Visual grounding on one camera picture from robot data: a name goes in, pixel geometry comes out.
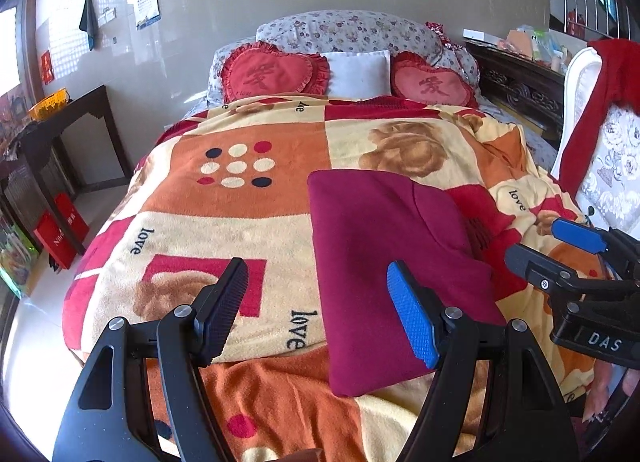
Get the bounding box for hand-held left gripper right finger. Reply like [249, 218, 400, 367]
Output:
[386, 261, 581, 462]

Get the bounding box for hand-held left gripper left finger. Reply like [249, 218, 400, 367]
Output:
[52, 257, 249, 462]

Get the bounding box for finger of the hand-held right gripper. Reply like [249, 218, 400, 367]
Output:
[504, 242, 621, 299]
[551, 217, 640, 268]

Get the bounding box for maroon knitted sweater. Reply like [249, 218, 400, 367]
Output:
[306, 168, 507, 399]

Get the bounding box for person's right forearm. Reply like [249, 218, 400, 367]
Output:
[582, 359, 633, 425]

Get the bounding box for orange and yellow printed blanket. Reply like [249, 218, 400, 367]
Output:
[62, 92, 621, 462]

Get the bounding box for white brocade chair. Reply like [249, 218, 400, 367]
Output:
[549, 45, 640, 238]

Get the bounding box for dark carved wooden headboard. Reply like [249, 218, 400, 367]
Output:
[465, 37, 573, 145]

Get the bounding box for red knitted garment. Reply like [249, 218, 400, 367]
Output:
[559, 38, 640, 188]

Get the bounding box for red paper bag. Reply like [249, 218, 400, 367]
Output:
[54, 192, 91, 240]
[32, 209, 78, 270]

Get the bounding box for pile of paper packets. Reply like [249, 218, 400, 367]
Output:
[497, 25, 586, 76]

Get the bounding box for red heart-shaped pillow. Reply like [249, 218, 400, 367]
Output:
[218, 41, 332, 104]
[389, 50, 480, 109]

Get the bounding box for red fire extinguishers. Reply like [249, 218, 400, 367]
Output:
[566, 7, 587, 36]

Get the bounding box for colourful packets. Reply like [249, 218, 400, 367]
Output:
[0, 222, 41, 300]

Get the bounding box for red patterned wrapper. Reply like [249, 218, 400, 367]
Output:
[425, 20, 466, 50]

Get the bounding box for white pillow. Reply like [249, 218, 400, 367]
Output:
[320, 49, 392, 99]

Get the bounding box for dark wooden side table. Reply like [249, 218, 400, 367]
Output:
[0, 85, 133, 255]

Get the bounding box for yellow plastic basket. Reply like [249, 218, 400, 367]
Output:
[27, 87, 70, 120]

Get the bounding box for floral bedding roll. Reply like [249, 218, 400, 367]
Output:
[182, 10, 483, 118]

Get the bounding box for dark hanging cloth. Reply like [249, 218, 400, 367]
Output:
[79, 0, 97, 52]

